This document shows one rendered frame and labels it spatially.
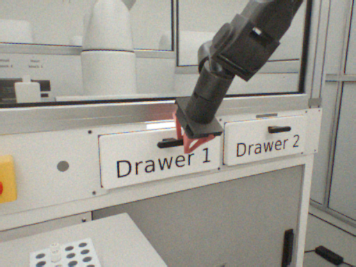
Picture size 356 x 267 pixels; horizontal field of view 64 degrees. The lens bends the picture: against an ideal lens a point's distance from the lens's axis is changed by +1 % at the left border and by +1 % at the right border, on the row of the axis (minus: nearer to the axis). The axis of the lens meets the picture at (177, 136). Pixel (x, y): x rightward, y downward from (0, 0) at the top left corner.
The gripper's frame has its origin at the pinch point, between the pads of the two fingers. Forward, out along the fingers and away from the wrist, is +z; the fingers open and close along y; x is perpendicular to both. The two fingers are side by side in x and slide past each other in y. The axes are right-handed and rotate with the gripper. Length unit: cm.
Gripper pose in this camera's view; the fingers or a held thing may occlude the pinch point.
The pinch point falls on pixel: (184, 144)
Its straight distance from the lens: 61.4
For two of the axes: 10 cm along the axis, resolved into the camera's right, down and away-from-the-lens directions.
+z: -2.9, 6.8, 6.7
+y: -3.9, -7.3, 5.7
